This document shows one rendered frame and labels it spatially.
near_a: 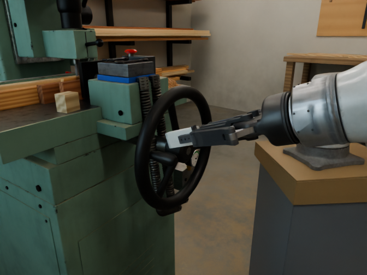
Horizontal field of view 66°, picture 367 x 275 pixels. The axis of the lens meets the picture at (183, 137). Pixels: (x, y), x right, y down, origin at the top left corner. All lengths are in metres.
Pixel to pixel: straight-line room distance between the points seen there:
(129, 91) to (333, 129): 0.40
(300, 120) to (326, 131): 0.03
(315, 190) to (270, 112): 0.52
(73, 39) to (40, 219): 0.44
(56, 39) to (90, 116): 0.26
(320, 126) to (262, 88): 3.73
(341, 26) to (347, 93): 3.37
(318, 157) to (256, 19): 3.30
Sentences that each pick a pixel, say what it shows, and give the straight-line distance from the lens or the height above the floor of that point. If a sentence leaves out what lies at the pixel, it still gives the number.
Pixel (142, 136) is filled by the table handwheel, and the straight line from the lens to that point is 0.54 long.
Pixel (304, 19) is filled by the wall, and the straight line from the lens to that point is 3.87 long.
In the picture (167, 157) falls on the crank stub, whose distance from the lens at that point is 0.52.
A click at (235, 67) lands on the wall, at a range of 4.27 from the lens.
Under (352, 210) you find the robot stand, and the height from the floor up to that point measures 0.57.
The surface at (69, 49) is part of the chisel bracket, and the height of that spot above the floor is 1.02.
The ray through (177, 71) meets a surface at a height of 0.61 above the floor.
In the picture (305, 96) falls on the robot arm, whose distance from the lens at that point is 0.38.
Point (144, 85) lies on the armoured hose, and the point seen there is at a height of 0.96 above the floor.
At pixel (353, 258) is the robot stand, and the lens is 1.12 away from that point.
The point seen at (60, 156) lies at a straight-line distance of 0.65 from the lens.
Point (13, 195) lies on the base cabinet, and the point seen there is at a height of 0.68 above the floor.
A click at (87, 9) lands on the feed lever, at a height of 1.13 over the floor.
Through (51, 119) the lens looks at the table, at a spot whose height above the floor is 0.90.
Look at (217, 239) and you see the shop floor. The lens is 1.66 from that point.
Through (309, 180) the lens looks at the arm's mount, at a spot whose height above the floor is 0.68.
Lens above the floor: 1.06
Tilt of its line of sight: 20 degrees down
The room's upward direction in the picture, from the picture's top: straight up
